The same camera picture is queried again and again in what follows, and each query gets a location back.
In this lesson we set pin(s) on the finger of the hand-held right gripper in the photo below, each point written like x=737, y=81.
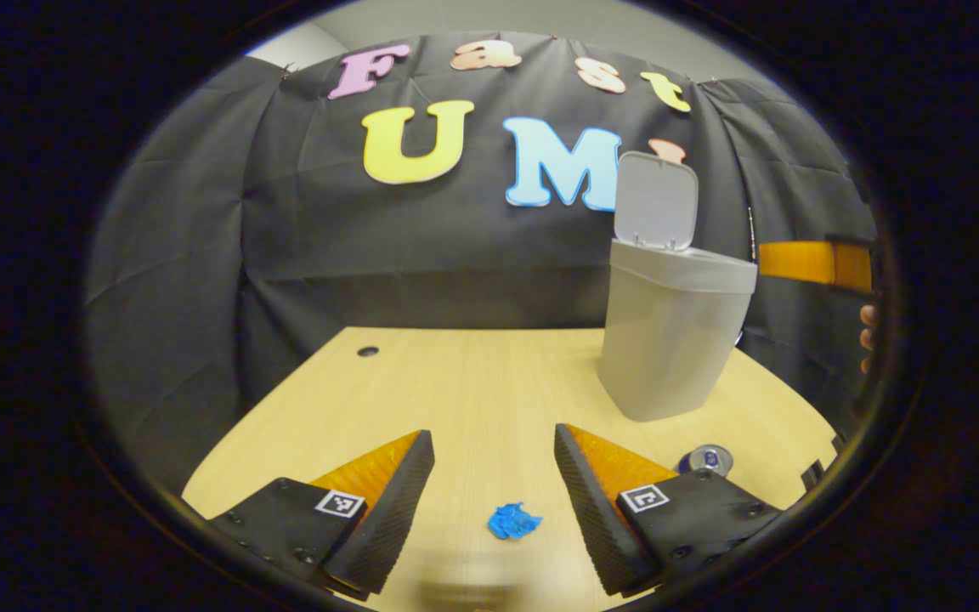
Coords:
x=795, y=262

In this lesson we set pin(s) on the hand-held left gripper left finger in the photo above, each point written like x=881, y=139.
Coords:
x=392, y=518

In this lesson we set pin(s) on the blue paper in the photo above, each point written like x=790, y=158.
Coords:
x=513, y=520

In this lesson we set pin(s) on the silver blue pop can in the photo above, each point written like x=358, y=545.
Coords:
x=708, y=459

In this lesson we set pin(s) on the grey desktop garbage bin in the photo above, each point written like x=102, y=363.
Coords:
x=668, y=340

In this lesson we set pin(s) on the wooden desktop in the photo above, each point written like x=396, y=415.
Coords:
x=472, y=399

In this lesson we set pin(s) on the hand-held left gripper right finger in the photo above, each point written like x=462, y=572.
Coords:
x=591, y=518

